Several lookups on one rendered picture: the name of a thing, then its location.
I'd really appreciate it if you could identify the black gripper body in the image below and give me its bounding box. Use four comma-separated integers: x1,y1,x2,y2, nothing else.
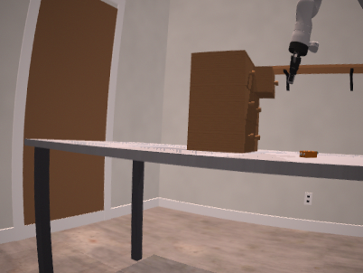
289,42,309,57

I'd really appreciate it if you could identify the dark brown drawer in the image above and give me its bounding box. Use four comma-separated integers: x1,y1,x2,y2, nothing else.
253,95,261,124
245,86,255,120
254,66,278,99
243,120,254,151
252,124,260,150
246,55,256,90

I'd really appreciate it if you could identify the brown wooden chest of drawers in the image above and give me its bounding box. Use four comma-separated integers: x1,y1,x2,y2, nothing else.
187,50,259,154

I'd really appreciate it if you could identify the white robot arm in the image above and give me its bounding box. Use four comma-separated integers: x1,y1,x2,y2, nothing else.
291,0,322,53

